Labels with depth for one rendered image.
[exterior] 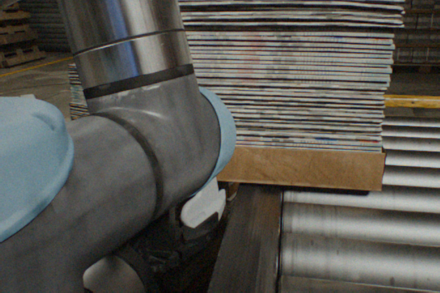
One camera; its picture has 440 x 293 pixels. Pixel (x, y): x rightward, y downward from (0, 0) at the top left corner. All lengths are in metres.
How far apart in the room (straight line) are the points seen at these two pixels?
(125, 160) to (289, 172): 0.28
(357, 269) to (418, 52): 6.32
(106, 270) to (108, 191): 0.10
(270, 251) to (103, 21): 0.23
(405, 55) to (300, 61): 6.20
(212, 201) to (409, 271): 0.19
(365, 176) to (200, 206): 0.18
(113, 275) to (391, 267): 0.22
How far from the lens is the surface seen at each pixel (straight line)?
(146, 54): 0.26
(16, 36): 7.76
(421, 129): 0.78
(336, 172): 0.48
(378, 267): 0.40
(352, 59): 0.45
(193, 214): 0.43
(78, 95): 1.30
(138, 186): 0.23
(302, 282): 0.35
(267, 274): 0.35
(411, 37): 6.63
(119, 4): 0.26
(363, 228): 0.45
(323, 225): 0.44
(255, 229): 0.41
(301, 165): 0.47
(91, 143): 0.22
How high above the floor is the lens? 1.00
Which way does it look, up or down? 16 degrees down
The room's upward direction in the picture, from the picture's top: straight up
